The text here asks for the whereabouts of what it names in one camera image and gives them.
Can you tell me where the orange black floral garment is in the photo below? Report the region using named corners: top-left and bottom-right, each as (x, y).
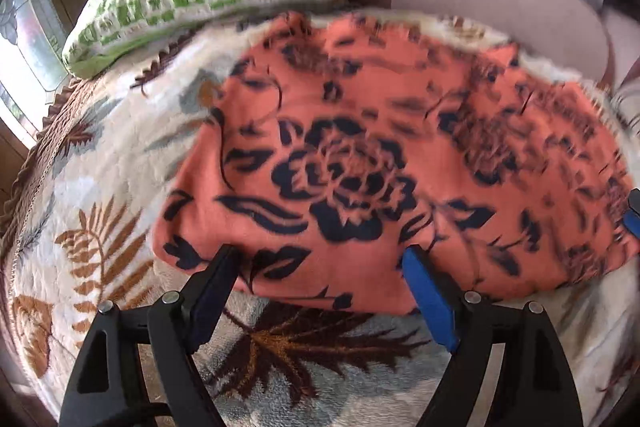
top-left (152, 13), bottom-right (639, 314)

